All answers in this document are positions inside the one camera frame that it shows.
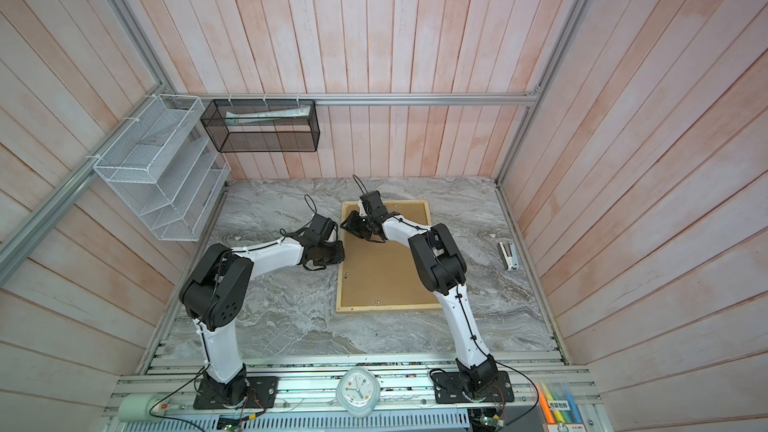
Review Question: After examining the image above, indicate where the light wooden picture frame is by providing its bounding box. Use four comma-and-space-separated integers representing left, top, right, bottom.
335, 199, 442, 314

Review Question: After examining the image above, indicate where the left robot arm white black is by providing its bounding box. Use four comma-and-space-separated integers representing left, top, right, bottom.
179, 214, 344, 408

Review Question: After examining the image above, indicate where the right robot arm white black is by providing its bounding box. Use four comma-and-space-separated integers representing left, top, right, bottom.
341, 190, 498, 399

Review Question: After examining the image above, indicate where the white stapler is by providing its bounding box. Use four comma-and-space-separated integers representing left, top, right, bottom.
498, 242, 520, 271

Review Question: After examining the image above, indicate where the paper in black basket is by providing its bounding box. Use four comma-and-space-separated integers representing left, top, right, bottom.
225, 106, 312, 127

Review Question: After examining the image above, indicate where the white round timer clock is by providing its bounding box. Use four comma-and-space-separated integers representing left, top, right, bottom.
336, 367, 381, 418

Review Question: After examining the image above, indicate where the pale green emergency button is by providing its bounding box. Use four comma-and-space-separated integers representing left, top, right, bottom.
117, 393, 168, 423

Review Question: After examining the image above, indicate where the coloured markers tray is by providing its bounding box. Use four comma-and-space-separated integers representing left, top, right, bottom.
535, 381, 589, 432

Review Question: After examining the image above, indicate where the black wire mesh basket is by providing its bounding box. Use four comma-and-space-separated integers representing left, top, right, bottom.
201, 98, 321, 153

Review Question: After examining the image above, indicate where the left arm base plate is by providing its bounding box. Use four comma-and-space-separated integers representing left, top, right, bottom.
193, 376, 278, 410

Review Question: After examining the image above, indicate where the white wire mesh shelf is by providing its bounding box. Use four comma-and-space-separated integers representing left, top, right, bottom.
94, 94, 230, 242

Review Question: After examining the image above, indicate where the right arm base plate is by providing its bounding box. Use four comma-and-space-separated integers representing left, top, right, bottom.
428, 368, 515, 404

